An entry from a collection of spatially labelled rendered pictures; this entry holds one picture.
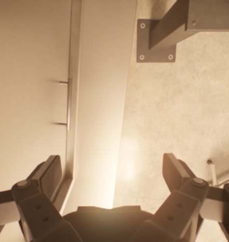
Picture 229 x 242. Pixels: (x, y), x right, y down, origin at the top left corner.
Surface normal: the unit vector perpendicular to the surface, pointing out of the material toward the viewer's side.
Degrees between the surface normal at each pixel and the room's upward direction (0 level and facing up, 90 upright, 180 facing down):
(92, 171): 0
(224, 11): 0
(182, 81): 0
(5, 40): 90
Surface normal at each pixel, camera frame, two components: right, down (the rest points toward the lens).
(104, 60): 0.00, 0.25
